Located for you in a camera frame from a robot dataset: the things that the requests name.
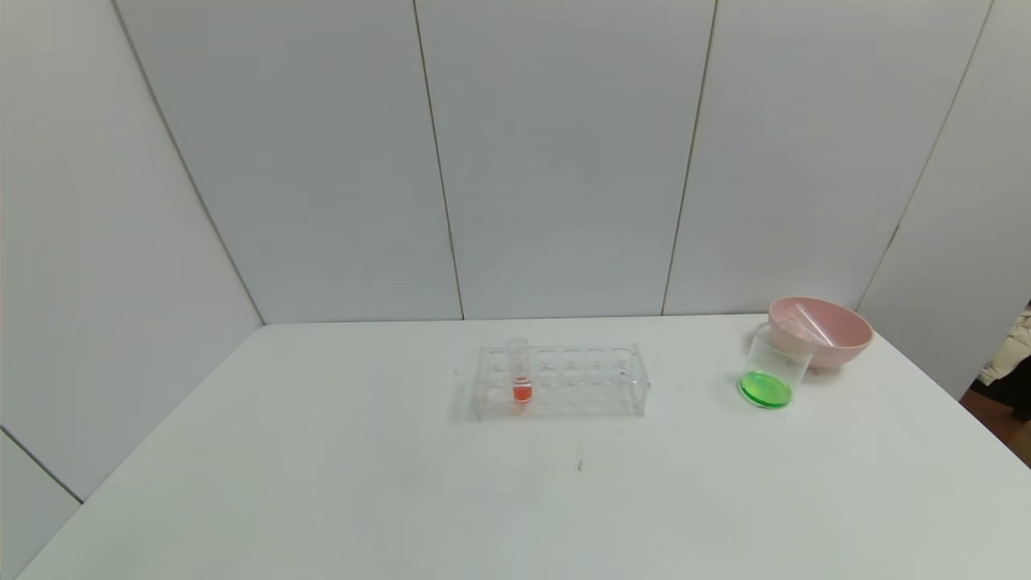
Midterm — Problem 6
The clear glass beaker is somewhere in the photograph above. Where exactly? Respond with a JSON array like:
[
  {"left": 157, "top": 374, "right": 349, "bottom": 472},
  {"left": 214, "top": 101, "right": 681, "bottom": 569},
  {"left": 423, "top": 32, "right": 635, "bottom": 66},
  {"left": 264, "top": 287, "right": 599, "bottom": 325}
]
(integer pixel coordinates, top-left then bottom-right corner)
[{"left": 739, "top": 322, "right": 817, "bottom": 410}]

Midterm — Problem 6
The pink bowl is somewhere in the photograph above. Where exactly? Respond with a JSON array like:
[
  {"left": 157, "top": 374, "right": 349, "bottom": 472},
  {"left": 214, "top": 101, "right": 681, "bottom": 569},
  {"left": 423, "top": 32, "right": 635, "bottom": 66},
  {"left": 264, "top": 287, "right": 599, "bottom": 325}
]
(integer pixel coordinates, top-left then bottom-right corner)
[{"left": 768, "top": 296, "right": 876, "bottom": 373}]

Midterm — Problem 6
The dark background object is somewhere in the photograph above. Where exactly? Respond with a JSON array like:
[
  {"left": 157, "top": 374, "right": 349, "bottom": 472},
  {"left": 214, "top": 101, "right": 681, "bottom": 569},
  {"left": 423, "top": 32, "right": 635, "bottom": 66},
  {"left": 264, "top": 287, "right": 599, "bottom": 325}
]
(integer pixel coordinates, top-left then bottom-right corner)
[{"left": 969, "top": 377, "right": 1031, "bottom": 421}]

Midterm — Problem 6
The red pigment test tube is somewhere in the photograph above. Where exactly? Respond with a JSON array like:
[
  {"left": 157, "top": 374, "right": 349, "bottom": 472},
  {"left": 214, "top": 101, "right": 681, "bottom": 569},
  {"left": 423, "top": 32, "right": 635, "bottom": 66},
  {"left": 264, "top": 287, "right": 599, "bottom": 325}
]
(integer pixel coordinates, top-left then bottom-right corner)
[{"left": 505, "top": 338, "right": 534, "bottom": 404}]

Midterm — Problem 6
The clear plastic test tube rack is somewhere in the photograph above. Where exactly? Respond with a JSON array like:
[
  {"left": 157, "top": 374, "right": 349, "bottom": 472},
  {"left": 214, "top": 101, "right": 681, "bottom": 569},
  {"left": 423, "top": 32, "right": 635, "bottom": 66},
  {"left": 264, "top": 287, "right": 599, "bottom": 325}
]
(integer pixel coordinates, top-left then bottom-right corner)
[{"left": 470, "top": 344, "right": 652, "bottom": 421}]

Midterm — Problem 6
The blue pigment test tube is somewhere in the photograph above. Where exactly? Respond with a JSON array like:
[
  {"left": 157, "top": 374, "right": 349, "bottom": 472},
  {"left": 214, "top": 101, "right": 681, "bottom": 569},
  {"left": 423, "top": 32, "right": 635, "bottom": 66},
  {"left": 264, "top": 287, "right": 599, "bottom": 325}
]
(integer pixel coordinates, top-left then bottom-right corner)
[{"left": 783, "top": 303, "right": 835, "bottom": 347}]

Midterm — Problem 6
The beige padded jacket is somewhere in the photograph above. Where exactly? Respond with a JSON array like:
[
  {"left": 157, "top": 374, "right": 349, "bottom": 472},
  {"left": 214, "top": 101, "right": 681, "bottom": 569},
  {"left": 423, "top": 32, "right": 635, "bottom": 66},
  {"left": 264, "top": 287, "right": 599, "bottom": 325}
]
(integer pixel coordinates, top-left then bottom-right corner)
[{"left": 976, "top": 310, "right": 1031, "bottom": 389}]

